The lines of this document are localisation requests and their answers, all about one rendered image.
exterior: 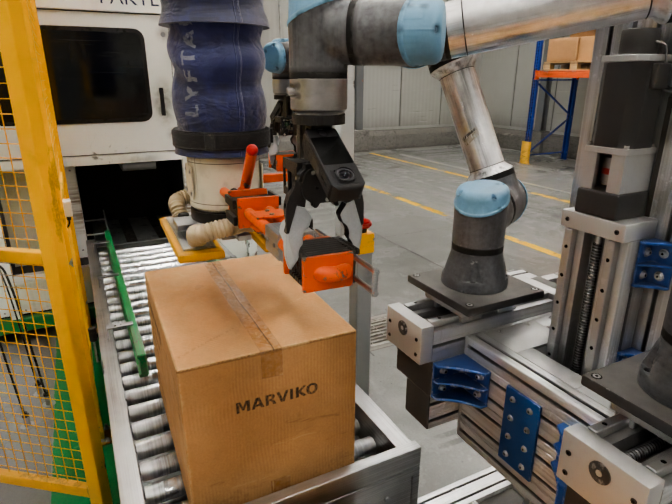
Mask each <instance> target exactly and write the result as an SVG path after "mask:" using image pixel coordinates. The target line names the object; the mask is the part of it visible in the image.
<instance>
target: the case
mask: <svg viewBox="0 0 672 504"><path fill-rule="evenodd" d="M144 274H145V282H146V290H147V297H148V305H149V312H150V320H151V328H152V335H153V343H154V350H155V358H156V366H157V373H158V381H159V387H160V391H161V395H162V399H163V403H164V407H165V411H166V415H167V419H168V423H169V427H170V431H171V435H172V439H173V443H174V447H175V451H176V455H177V459H178V463H179V467H180V470H181V474H182V478H183V482H184V486H185V490H186V494H187V498H188V502H189V504H244V503H247V502H250V501H252V500H255V499H258V498H260V497H263V496H266V495H269V494H271V493H274V492H277V491H279V490H282V489H285V488H287V487H290V486H293V485H296V484H298V483H301V482H304V481H306V480H309V479H312V478H315V477H317V476H320V475H323V474H325V473H328V472H331V471H333V470H336V469H339V468H342V467H344V466H347V465H350V464H352V463H354V450H355V382H356V330H355V329H354V328H353V327H352V326H351V325H350V324H349V323H348V322H346V321H345V320H344V319H343V318H342V317H341V316H340V315H339V314H338V313H337V312H336V311H334V310H333V309H332V308H331V307H330V306H329V305H328V304H327V303H326V302H325V301H324V300H323V299H321V298H320V297H319V296H318V295H317V294H316V293H315V292H310V293H303V292H302V286H301V285H300V284H299V283H298V282H297V281H296V280H295V279H294V278H293V277H292V276H291V275H290V274H284V272H283V263H282V262H281V261H278V260H277V259H276V258H275V257H274V256H273V255H272V254H271V253H269V254H263V255H256V256H249V257H242V258H235V259H229V260H222V261H215V262H208V263H202V264H195V265H188V266H181V267H174V268H168V269H161V270H154V271H147V272H145V273H144Z"/></svg>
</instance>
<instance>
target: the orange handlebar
mask: <svg viewBox="0 0 672 504"><path fill-rule="evenodd" d="M270 182H283V172H281V173H266V174H263V183H270ZM228 191H230V190H229V189H228V188H226V187H222V188H221V189H220V194H221V195H222V196H223V197H224V198H225V194H228ZM244 216H245V217H246V218H247V219H248V220H249V221H250V222H251V223H252V224H253V225H250V227H251V228H252V229H253V230H254V231H255V232H256V233H257V234H262V233H263V234H264V235H265V224H269V222H268V221H267V220H266V219H270V220H272V221H273V222H274V223H278V222H282V221H283V220H284V219H285V218H284V210H283V209H281V208H280V209H275V208H274V207H272V206H267V207H265V209H264V210H260V211H255V210H254V209H252V208H247V209H245V211H244ZM278 247H279V248H280V249H281V250H282V251H283V240H282V239H280V241H279V242H278ZM351 272H352V266H351V265H350V264H348V263H342V264H340V265H337V266H322V267H319V268H317V269H316V270H315V271H314V275H313V276H314V279H315V280H317V281H320V282H326V283H331V282H339V281H342V280H345V279H347V278H348V277H349V276H350V275H351Z"/></svg>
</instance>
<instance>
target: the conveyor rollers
mask: <svg viewBox="0 0 672 504"><path fill-rule="evenodd" d="M98 254H99V255H98V257H99V262H100V267H101V272H102V275H105V274H112V273H113V269H112V265H111V261H110V257H109V253H108V251H101V252H98ZM116 254H117V257H118V261H119V264H120V267H121V271H122V274H123V277H124V281H125V284H126V288H127V291H128V294H129V298H130V301H131V304H132V308H133V311H134V315H135V318H136V321H137V325H138V328H139V331H140V335H141V338H142V342H143V345H144V348H145V352H146V356H147V363H148V370H149V376H146V377H142V378H140V376H139V372H138V368H137V364H136V360H135V356H134V352H133V348H132V344H131V340H130V336H129V332H128V328H127V326H126V327H121V328H116V329H112V330H113V332H114V339H115V343H116V349H117V353H118V357H119V358H118V361H119V363H120V367H121V370H120V373H122V378H123V383H122V384H123V386H124V389H125V393H126V397H125V400H127V405H128V406H129V407H128V408H129V413H128V415H129V416H130V420H131V422H134V423H132V430H131V431H132V434H133V436H134V440H138V439H142V438H145V437H149V436H152V435H156V434H159V433H163V432H166V431H170V427H169V423H168V419H167V415H166V414H165V413H166V411H165V407H164V403H163V399H162V395H161V391H160V387H159V381H158V373H157V366H156V358H155V350H154V343H153V335H152V328H151V320H150V312H149V305H148V297H147V290H146V282H145V274H144V273H145V272H147V271H154V270H161V269H168V268H174V267H181V266H188V265H195V264H202V263H207V261H199V262H191V263H184V264H179V262H178V260H177V258H176V256H175V254H174V252H173V250H172V247H171V245H170V243H169V242H168V243H160V244H153V245H145V246H138V247H130V248H123V249H116ZM103 281H104V282H103V284H104V286H105V288H104V289H105V291H106V297H107V301H108V302H107V305H108V306H109V312H110V316H111V318H110V321H111V322H112V325H113V324H118V323H123V322H126V321H125V317H124V313H123V309H122V305H121V301H120V297H119V293H118V289H117V285H116V281H115V277H114V276H112V277H106V278H103ZM161 414H163V415H161ZM157 415H159V416H157ZM154 416H156V417H154ZM150 417H152V418H150ZM146 418H148V419H146ZM143 419H145V420H143ZM139 420H141V421H139ZM135 421H137V422H135ZM135 444H136V449H135V452H136V453H137V456H138V460H142V459H145V458H148V457H152V456H155V455H158V454H162V453H165V452H168V451H171V450H175V447H174V443H173V439H172V435H171V432H167V433H164V434H161V435H157V436H154V437H150V438H147V439H143V440H140V441H136V443H135ZM376 451H377V447H376V443H375V441H374V439H373V438H372V437H371V436H367V437H364V438H362V439H359V440H356V441H355V450H354V462H355V461H358V460H360V459H363V458H366V457H368V456H371V455H374V454H376ZM139 465H140V471H139V473H140V475H141V477H142V482H147V481H150V480H153V479H156V478H159V477H162V476H165V475H168V474H171V473H174V472H177V471H181V470H180V467H179V463H178V459H177V455H176V452H173V453H169V454H166V455H163V456H160V457H156V458H153V459H150V460H147V461H143V462H140V464H139ZM144 491H145V495H144V499H145V500H146V503H147V504H160V503H163V502H166V501H168V500H171V499H174V498H177V497H180V496H183V495H186V490H185V486H184V482H183V478H182V474H180V475H177V476H174V477H170V478H167V479H164V480H161V481H158V482H155V483H152V484H149V485H146V486H145V487H144Z"/></svg>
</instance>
